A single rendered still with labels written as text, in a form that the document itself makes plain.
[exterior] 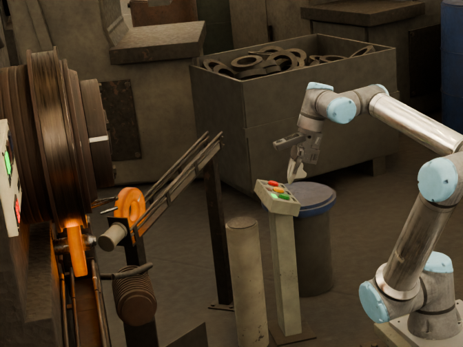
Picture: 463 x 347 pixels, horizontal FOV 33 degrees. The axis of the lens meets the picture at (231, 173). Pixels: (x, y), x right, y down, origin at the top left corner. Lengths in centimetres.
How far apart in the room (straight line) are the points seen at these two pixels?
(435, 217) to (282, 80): 203
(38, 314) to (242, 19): 506
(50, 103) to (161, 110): 293
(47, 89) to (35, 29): 289
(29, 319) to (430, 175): 117
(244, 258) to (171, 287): 81
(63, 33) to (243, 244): 226
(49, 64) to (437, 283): 152
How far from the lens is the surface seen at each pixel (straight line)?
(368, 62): 454
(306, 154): 284
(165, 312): 346
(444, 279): 280
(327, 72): 439
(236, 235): 288
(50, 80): 190
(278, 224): 295
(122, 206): 257
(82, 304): 220
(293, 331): 317
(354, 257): 377
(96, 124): 193
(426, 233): 242
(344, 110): 268
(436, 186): 227
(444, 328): 286
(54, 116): 185
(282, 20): 612
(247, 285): 296
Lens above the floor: 167
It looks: 20 degrees down
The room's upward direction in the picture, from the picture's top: 6 degrees counter-clockwise
